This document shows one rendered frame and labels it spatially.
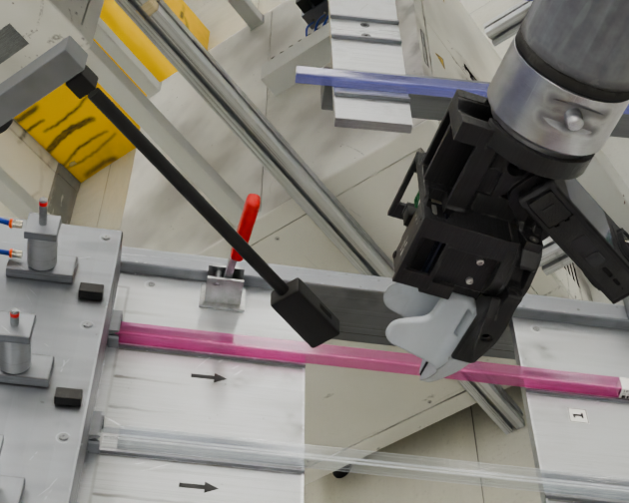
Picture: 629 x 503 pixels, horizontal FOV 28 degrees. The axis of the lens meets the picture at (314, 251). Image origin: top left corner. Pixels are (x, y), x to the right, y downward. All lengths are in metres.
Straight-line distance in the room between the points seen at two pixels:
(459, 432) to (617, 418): 1.32
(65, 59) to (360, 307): 0.48
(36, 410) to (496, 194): 0.34
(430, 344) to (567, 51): 0.23
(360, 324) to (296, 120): 1.08
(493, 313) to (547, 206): 0.08
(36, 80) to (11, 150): 3.45
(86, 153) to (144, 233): 2.04
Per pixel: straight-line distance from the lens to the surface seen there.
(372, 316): 1.08
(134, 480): 0.90
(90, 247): 0.99
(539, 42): 0.70
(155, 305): 1.03
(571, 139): 0.71
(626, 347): 1.11
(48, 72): 0.68
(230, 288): 1.03
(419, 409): 2.28
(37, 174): 4.17
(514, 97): 0.71
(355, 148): 1.94
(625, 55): 0.69
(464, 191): 0.75
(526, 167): 0.72
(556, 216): 0.76
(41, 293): 0.95
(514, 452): 2.25
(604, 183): 1.37
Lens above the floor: 1.54
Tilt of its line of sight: 30 degrees down
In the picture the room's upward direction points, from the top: 43 degrees counter-clockwise
